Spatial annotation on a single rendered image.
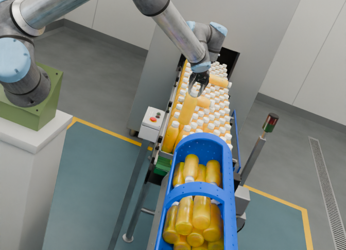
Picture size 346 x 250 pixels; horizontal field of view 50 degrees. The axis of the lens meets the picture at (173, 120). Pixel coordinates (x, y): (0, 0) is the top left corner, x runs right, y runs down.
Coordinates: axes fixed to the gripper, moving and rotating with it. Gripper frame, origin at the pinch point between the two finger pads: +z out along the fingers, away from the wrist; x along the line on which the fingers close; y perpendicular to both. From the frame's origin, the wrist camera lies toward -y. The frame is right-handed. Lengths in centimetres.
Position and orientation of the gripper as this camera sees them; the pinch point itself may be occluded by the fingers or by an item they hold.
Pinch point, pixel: (194, 92)
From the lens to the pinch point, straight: 191.9
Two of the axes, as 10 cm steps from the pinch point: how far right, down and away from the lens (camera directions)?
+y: -1.1, 4.4, -8.9
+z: -3.0, 8.4, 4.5
